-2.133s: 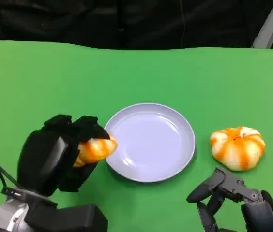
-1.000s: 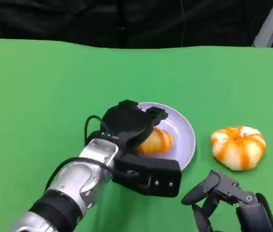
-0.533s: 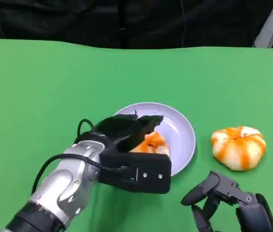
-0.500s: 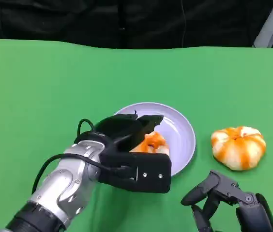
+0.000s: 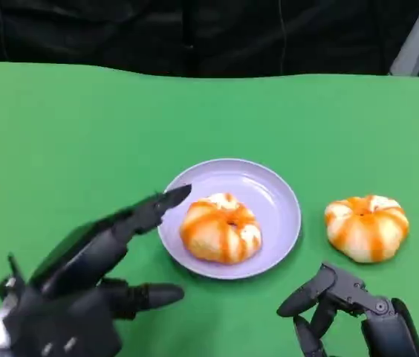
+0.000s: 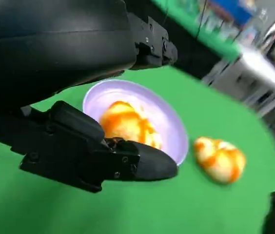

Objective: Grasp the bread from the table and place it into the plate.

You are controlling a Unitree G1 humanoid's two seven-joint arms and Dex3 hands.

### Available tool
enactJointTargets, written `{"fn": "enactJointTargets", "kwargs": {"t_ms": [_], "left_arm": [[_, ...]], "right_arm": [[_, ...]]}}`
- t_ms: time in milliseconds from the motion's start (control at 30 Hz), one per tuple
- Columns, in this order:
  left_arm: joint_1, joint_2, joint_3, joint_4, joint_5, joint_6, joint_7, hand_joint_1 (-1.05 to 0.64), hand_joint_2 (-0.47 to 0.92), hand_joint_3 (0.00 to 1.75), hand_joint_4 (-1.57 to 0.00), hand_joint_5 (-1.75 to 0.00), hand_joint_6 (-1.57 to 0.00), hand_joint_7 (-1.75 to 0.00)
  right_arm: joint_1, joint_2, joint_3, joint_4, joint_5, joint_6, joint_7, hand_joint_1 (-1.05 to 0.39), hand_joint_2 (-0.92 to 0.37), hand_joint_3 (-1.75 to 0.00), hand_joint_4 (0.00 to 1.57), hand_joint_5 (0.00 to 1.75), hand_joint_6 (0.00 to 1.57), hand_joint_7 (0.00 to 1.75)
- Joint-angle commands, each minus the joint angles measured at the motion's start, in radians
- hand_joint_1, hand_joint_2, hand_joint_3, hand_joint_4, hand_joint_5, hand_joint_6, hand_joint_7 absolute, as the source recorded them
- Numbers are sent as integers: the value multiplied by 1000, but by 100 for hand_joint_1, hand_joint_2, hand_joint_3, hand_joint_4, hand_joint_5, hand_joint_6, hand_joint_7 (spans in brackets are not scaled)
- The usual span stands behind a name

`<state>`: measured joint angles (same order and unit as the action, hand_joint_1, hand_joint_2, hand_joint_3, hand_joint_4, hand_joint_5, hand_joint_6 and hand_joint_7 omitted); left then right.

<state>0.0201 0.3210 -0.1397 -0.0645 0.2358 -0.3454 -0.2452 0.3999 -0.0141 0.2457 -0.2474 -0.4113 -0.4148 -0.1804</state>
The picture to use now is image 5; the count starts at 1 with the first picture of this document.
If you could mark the green table cloth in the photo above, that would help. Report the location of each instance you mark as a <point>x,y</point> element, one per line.
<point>83,130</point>

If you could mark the orange and white bread roll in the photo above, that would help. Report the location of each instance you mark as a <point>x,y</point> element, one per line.
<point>220,230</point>
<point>365,230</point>

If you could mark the lilac plate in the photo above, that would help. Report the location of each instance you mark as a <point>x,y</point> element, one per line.
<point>269,193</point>

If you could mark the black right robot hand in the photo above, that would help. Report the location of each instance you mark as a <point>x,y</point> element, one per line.
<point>376,323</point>

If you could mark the black backdrop curtain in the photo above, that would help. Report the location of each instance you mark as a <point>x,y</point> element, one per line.
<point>194,33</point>

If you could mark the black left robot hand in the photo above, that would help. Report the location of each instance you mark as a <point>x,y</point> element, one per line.
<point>79,253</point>

